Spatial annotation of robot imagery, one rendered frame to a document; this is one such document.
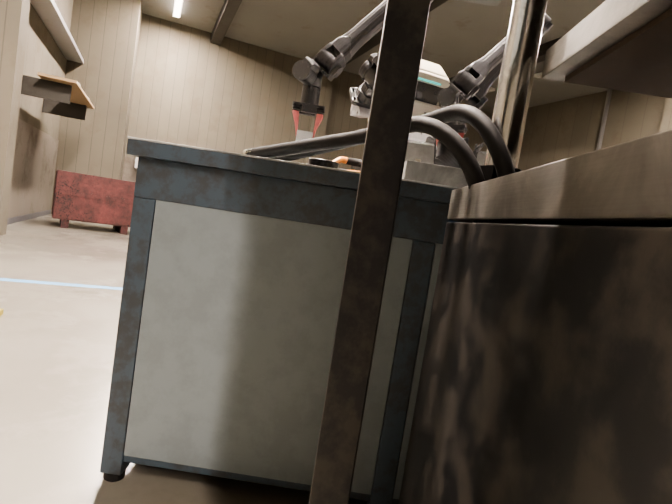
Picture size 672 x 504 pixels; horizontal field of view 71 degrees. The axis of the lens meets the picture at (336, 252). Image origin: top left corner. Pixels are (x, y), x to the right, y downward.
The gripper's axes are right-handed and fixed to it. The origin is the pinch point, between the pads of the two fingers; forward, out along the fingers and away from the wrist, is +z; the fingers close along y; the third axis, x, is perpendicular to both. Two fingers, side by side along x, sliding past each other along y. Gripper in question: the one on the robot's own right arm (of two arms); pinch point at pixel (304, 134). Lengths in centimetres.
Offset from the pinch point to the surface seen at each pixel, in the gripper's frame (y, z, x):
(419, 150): 31.7, 2.2, -25.1
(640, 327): 27, 24, -124
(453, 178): 38, 9, -38
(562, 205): 28, 16, -109
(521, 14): 37, -19, -67
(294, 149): -0.6, 9.0, -43.2
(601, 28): 40, -9, -88
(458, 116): 29, 0, -65
